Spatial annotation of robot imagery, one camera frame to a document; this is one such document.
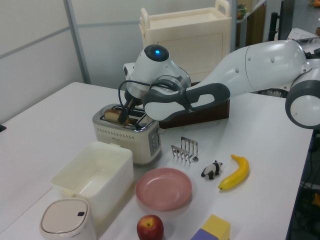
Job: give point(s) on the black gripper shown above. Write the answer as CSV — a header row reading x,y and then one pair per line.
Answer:
x,y
135,100

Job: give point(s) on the toast bread slice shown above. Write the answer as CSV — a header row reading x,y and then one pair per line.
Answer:
x,y
111,114

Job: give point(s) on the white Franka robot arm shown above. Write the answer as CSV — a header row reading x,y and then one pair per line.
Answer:
x,y
262,65

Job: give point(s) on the pink plate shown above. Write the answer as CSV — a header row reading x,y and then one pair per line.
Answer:
x,y
163,190

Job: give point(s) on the cream and chrome toaster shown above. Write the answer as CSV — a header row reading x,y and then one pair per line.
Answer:
x,y
120,142

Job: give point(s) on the metal toast rack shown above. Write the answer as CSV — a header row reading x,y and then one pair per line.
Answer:
x,y
186,150

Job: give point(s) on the white rectangular plastic container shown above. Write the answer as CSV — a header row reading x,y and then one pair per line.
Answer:
x,y
117,180

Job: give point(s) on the white appliance on left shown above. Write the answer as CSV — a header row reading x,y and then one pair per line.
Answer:
x,y
205,115

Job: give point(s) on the cream microwave oven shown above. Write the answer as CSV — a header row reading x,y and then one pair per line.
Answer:
x,y
187,45

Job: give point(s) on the panda figurine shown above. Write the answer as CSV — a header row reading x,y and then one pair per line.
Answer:
x,y
211,171

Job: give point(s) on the red apple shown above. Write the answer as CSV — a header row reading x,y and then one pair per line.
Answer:
x,y
150,228

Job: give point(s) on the yellow banana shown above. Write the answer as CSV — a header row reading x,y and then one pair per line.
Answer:
x,y
237,175

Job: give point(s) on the small white lidded bin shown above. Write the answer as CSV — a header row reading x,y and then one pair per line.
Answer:
x,y
65,220

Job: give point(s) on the purple foam block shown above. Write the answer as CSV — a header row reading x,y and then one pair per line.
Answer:
x,y
202,235

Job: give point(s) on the yellow foam block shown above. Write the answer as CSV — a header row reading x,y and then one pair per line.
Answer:
x,y
217,226

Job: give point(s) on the wooden background shelf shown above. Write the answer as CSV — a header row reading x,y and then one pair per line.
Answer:
x,y
252,22

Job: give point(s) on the black background stand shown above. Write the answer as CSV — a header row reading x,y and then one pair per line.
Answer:
x,y
273,25

